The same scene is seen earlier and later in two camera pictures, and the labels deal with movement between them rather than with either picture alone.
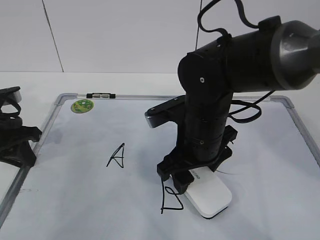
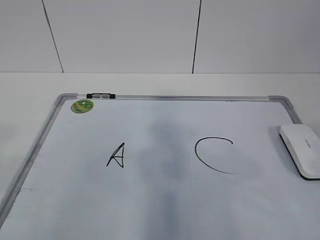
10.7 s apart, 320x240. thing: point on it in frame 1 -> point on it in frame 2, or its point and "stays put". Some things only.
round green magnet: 82,106 stays put
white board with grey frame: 95,177 stays put
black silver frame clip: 100,95 stays put
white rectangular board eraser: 208,194 -> 303,144
